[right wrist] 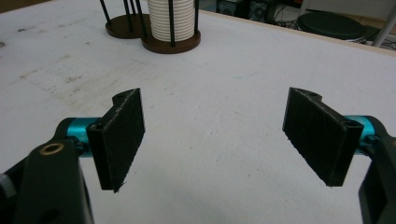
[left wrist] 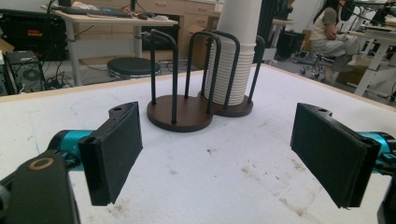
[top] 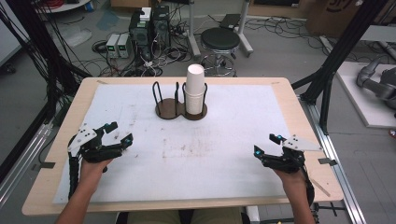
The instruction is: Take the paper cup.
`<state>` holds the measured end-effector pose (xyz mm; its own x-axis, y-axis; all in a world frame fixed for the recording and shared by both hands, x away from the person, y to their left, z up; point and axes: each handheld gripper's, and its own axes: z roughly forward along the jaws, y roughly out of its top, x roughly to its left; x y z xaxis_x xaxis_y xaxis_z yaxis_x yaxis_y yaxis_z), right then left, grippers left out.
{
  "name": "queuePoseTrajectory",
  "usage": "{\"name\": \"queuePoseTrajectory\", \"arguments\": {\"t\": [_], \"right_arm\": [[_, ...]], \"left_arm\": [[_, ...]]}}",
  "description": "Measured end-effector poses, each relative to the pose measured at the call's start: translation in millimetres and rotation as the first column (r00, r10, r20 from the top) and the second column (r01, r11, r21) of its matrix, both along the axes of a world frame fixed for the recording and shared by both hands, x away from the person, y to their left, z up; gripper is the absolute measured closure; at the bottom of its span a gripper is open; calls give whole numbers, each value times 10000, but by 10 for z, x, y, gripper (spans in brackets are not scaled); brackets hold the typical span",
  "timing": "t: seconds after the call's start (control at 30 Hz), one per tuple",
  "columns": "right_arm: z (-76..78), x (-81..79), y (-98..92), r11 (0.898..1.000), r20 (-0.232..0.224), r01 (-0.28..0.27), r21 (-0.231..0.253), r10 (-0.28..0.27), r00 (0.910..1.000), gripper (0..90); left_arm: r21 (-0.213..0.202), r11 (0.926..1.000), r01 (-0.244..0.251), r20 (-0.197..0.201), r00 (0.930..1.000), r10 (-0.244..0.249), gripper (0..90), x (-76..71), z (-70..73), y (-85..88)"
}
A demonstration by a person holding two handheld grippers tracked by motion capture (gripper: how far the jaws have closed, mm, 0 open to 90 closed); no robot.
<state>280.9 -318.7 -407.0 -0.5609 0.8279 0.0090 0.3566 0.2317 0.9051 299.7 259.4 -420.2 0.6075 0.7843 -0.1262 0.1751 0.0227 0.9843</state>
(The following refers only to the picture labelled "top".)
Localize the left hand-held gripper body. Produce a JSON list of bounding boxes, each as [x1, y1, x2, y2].
[[66, 122, 125, 164]]

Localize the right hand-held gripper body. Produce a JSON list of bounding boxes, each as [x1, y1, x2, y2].
[[262, 133, 323, 175]]

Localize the person's left hand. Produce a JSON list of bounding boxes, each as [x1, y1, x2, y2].
[[77, 157, 115, 189]]

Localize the person's right hand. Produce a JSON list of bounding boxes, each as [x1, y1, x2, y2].
[[273, 167, 308, 191]]

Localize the grey tape strip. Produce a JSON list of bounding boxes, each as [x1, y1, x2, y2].
[[31, 161, 56, 172], [318, 157, 338, 167]]

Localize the white table mat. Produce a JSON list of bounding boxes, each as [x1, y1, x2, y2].
[[52, 83, 299, 205]]

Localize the white paper cup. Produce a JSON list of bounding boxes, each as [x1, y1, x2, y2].
[[185, 63, 206, 96], [182, 83, 208, 116]]

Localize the person's legs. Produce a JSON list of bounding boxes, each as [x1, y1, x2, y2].
[[125, 207, 245, 224]]

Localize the grey power supply unit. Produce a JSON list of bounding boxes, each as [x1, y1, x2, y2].
[[106, 33, 120, 59], [117, 33, 132, 60]]

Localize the white floor board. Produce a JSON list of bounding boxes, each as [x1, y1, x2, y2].
[[335, 61, 396, 129]]

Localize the black computer tower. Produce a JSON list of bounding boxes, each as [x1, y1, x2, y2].
[[128, 9, 152, 60], [151, 5, 172, 50]]

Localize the white stand leg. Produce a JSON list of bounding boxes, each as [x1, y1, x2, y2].
[[234, 0, 254, 58], [186, 0, 202, 58]]

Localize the black round stool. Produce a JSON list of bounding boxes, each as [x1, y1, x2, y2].
[[199, 26, 241, 77]]

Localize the black flat device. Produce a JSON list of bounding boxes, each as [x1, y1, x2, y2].
[[219, 13, 241, 30]]

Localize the cardboard box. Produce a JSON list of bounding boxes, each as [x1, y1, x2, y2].
[[304, 0, 396, 39]]

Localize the black cable chain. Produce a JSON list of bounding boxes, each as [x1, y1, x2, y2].
[[67, 154, 80, 201], [299, 165, 316, 207]]

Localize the aluminium rail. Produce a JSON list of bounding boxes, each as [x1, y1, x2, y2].
[[298, 95, 369, 224], [0, 122, 54, 207]]

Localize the brown wire cup holder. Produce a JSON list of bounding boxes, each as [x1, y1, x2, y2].
[[151, 80, 209, 121]]

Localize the tangle of floor cables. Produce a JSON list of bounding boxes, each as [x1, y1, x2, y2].
[[91, 36, 194, 78]]

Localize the black metal frame post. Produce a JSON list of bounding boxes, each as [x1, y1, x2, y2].
[[291, 0, 393, 135], [6, 0, 92, 125]]

